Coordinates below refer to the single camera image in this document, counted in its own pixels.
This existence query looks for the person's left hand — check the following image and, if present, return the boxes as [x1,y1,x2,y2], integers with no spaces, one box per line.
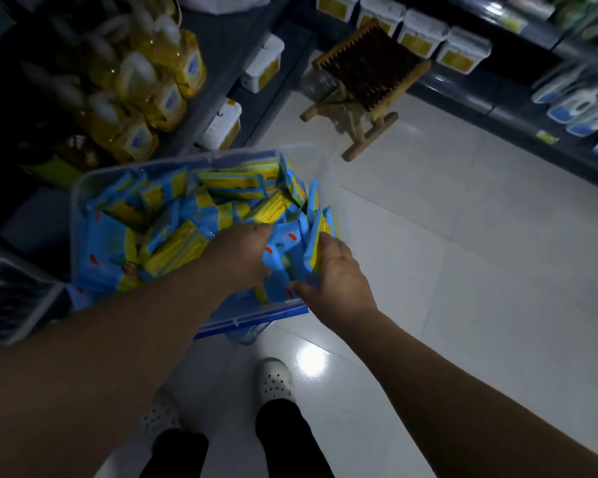
[201,223,275,303]

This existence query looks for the person's right hand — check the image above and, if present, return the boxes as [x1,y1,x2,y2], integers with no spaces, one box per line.
[288,233,380,337]

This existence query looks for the blue yellow packet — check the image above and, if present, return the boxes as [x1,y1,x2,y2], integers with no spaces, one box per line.
[305,208,336,286]

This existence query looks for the person's right forearm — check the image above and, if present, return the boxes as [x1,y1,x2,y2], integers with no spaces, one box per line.
[329,307,598,478]

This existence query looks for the person's left forearm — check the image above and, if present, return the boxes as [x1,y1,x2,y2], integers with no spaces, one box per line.
[0,266,230,478]

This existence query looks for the clear plastic bin blue rim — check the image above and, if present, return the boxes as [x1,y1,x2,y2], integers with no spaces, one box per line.
[69,143,341,345]

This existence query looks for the pile of blue yellow packets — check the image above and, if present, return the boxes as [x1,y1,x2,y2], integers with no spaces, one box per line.
[77,153,337,306]

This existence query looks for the white clog shoe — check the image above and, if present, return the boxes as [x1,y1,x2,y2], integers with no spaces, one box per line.
[256,358,295,405]
[139,391,183,436]

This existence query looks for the black trousers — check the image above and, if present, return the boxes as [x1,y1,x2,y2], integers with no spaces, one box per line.
[139,398,336,478]

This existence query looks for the white tub yellow label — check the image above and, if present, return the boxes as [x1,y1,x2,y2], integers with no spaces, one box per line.
[241,34,286,94]
[315,0,362,24]
[397,8,449,59]
[356,0,407,36]
[436,26,493,76]
[196,98,243,152]

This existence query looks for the wooden slatted stool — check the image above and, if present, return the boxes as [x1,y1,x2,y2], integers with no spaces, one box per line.
[299,17,432,163]

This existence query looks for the group of yellow liquid bottles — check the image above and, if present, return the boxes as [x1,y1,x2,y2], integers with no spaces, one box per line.
[20,0,208,166]

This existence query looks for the dark grey shelf unit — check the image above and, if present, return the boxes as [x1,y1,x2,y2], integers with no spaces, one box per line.
[0,0,317,254]

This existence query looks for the clear plastic storage crate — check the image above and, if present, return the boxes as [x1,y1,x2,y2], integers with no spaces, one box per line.
[0,243,66,355]

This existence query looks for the white plastic bag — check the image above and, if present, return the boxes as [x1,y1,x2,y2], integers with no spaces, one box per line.
[178,0,272,15]

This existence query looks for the white blue detergent bottle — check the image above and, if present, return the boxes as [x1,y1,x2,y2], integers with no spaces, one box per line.
[530,64,586,105]
[565,102,598,138]
[547,84,598,125]

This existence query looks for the row of green packages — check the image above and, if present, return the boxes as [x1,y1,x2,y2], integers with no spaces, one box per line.
[501,0,598,57]

